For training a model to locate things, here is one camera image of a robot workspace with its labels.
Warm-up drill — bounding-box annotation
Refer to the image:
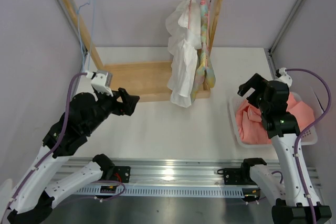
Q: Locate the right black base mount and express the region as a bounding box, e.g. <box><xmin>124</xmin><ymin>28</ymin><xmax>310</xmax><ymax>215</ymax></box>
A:
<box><xmin>217</xmin><ymin>168</ymin><xmax>256</xmax><ymax>185</ymax></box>

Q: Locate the pink hanger with floral garment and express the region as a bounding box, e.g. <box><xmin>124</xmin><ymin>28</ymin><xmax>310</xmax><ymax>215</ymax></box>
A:
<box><xmin>206</xmin><ymin>0</ymin><xmax>217</xmax><ymax>67</ymax></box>

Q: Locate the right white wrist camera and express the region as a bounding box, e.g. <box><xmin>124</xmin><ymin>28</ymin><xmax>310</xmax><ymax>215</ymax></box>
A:
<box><xmin>275</xmin><ymin>67</ymin><xmax>292</xmax><ymax>88</ymax></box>

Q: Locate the pastel floral garment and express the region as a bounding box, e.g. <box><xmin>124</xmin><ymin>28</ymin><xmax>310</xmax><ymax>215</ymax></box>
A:
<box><xmin>190</xmin><ymin>0</ymin><xmax>216</xmax><ymax>103</ymax></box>

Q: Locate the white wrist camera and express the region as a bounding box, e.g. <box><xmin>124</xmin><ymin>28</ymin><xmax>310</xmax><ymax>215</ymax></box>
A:
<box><xmin>275</xmin><ymin>67</ymin><xmax>292</xmax><ymax>88</ymax></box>
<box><xmin>85</xmin><ymin>70</ymin><xmax>113</xmax><ymax>97</ymax></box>

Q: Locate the blue wire hanger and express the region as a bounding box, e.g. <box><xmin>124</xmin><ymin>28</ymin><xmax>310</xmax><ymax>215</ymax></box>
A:
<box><xmin>66</xmin><ymin>0</ymin><xmax>97</xmax><ymax>75</ymax></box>

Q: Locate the aluminium mounting rail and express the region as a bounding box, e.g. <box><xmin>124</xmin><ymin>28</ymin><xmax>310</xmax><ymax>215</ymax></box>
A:
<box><xmin>51</xmin><ymin>157</ymin><xmax>322</xmax><ymax>189</ymax></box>

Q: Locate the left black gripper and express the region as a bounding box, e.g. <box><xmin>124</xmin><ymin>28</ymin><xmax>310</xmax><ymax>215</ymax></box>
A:
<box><xmin>86</xmin><ymin>86</ymin><xmax>140</xmax><ymax>134</ymax></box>

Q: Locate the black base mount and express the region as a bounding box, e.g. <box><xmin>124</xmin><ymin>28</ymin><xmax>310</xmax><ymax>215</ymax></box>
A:
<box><xmin>101</xmin><ymin>166</ymin><xmax>131</xmax><ymax>183</ymax></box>
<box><xmin>217</xmin><ymin>168</ymin><xmax>256</xmax><ymax>185</ymax></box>

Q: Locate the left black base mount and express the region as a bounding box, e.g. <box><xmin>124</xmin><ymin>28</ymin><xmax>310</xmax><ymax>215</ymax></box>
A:
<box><xmin>101</xmin><ymin>166</ymin><xmax>131</xmax><ymax>183</ymax></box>

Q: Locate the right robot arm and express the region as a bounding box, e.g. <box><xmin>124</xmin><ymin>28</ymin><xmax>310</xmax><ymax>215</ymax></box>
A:
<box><xmin>238</xmin><ymin>73</ymin><xmax>332</xmax><ymax>223</ymax></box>

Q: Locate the pink pleated skirt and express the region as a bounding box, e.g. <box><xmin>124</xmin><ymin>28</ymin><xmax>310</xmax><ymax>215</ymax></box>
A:
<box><xmin>235</xmin><ymin>92</ymin><xmax>314</xmax><ymax>145</ymax></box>

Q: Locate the wooden clothes rack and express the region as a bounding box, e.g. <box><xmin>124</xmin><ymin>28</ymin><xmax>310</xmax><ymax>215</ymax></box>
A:
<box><xmin>62</xmin><ymin>0</ymin><xmax>222</xmax><ymax>102</ymax></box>

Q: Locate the slotted cable duct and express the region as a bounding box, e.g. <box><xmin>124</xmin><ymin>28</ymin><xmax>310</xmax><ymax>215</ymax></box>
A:
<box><xmin>75</xmin><ymin>185</ymin><xmax>257</xmax><ymax>198</ymax></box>

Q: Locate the pink hanger with white garment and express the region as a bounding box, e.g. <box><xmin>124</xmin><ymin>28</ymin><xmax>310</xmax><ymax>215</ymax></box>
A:
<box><xmin>187</xmin><ymin>0</ymin><xmax>192</xmax><ymax>29</ymax></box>

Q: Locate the white ruffled garment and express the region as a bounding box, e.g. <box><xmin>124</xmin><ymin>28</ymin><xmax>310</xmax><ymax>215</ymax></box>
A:
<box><xmin>165</xmin><ymin>0</ymin><xmax>201</xmax><ymax>108</ymax></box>

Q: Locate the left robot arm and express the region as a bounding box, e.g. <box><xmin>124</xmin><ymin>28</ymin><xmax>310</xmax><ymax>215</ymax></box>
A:
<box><xmin>7</xmin><ymin>88</ymin><xmax>140</xmax><ymax>223</ymax></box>

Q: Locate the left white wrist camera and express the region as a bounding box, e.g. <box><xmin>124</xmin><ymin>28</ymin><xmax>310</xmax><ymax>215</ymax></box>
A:
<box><xmin>85</xmin><ymin>70</ymin><xmax>113</xmax><ymax>97</ymax></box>

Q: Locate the white plastic basket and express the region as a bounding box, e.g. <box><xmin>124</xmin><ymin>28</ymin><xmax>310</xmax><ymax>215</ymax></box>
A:
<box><xmin>228</xmin><ymin>92</ymin><xmax>319</xmax><ymax>148</ymax></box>

